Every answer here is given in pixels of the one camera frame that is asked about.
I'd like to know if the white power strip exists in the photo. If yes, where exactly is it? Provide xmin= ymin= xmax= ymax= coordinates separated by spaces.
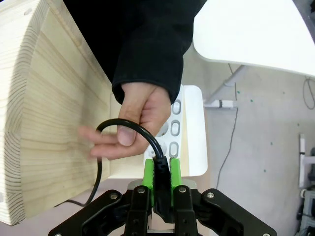
xmin=142 ymin=85 xmax=185 ymax=168

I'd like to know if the white monitor riser stand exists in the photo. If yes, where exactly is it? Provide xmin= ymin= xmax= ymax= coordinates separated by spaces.
xmin=107 ymin=85 xmax=209 ymax=179

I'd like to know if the white desk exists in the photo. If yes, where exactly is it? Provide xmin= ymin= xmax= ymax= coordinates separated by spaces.
xmin=192 ymin=0 xmax=315 ymax=109

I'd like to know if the person in black hoodie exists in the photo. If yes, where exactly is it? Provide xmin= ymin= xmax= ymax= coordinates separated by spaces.
xmin=64 ymin=0 xmax=158 ymax=83

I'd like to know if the black power cable with plug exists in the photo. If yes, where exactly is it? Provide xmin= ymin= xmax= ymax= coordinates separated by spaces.
xmin=53 ymin=118 xmax=175 ymax=224

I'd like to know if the pine wooden four-compartment shelf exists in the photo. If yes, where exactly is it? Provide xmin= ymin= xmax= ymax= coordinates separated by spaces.
xmin=0 ymin=0 xmax=139 ymax=226

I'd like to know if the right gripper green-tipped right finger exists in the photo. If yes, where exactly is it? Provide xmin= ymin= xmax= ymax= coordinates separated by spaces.
xmin=169 ymin=157 xmax=278 ymax=236

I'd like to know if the thin grey floor cable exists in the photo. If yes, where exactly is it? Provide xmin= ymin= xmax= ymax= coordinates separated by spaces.
xmin=216 ymin=63 xmax=239 ymax=190

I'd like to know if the person's left hand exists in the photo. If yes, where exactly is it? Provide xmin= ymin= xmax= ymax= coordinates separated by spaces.
xmin=78 ymin=82 xmax=172 ymax=161

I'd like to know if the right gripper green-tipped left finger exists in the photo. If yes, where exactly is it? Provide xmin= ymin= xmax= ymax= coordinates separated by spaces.
xmin=48 ymin=158 xmax=156 ymax=236

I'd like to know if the person's left forearm black sleeve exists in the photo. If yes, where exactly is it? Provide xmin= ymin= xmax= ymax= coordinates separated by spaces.
xmin=111 ymin=0 xmax=208 ymax=106

